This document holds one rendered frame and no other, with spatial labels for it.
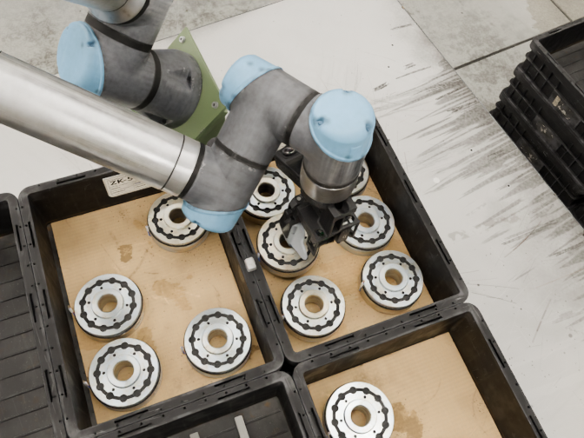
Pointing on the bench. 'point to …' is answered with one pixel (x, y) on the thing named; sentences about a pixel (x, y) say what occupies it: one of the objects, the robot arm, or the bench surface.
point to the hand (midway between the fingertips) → (304, 233)
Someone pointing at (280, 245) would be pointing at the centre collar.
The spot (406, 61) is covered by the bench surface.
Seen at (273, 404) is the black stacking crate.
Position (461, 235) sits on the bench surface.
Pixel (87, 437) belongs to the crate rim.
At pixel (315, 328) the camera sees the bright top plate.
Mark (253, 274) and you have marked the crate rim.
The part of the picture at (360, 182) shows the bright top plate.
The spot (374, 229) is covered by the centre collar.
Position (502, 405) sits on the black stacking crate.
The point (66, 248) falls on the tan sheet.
